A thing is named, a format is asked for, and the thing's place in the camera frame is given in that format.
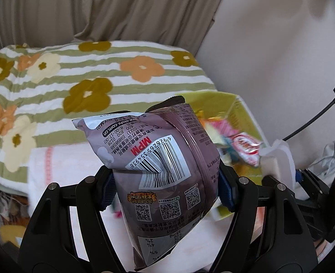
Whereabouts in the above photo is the shrimp flavour snack bag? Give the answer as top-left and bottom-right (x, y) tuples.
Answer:
(198, 117), (263, 168)

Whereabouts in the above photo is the dark purple snack bag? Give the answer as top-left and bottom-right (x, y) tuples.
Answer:
(73, 96), (220, 270)

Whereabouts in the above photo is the white floral tablecloth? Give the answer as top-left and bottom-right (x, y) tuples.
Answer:
(27, 142), (266, 273)

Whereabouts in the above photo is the green cardboard box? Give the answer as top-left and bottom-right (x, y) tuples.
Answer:
(181, 90), (271, 221)

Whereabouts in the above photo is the beige window curtain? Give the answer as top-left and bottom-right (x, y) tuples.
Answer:
(0, 0), (221, 54)

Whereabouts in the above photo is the black cable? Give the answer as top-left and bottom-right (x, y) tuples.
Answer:
(282, 87), (335, 142)

